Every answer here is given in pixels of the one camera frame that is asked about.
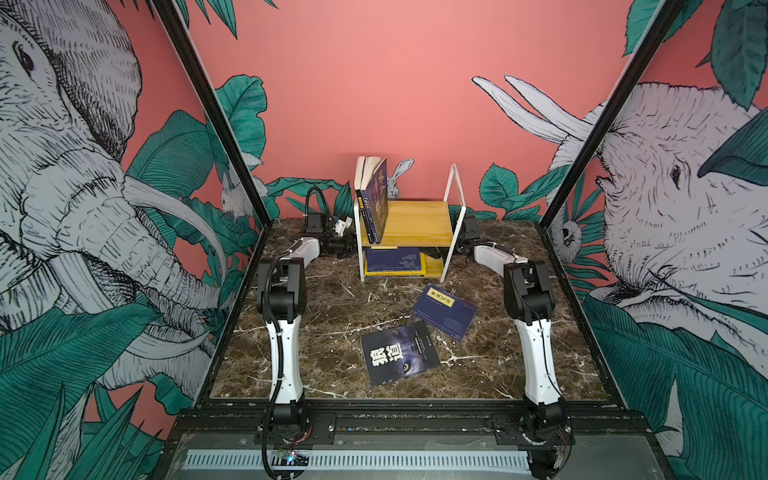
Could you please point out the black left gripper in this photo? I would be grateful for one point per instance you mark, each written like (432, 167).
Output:
(347, 244)

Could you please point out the yellow book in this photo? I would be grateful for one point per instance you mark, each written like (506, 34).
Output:
(423, 267)

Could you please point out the dark blue book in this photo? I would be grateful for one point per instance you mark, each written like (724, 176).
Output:
(393, 259)
(448, 313)

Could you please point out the dark book with portrait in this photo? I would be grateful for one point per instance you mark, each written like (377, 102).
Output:
(382, 205)

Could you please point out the black book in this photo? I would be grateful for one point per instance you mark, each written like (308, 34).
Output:
(363, 186)
(400, 352)

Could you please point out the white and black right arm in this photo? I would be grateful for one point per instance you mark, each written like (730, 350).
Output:
(529, 301)

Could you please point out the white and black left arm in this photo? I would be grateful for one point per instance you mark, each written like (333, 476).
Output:
(282, 297)

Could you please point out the black book standing on shelf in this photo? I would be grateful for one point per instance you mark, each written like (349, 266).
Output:
(363, 186)

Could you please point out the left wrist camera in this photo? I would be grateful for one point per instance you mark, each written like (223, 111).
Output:
(341, 227)

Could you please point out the wooden shelf with white frame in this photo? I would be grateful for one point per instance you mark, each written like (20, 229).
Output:
(427, 226)

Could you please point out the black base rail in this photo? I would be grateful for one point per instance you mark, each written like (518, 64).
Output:
(329, 420)

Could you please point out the white slotted cable duct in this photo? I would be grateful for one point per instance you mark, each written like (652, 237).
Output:
(379, 460)

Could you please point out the black left frame post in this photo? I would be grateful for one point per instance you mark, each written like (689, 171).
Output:
(171, 20)

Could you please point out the black frame post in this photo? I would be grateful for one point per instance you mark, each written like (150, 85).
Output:
(171, 20)
(652, 38)

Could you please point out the black right frame post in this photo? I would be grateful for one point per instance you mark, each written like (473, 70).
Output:
(652, 38)

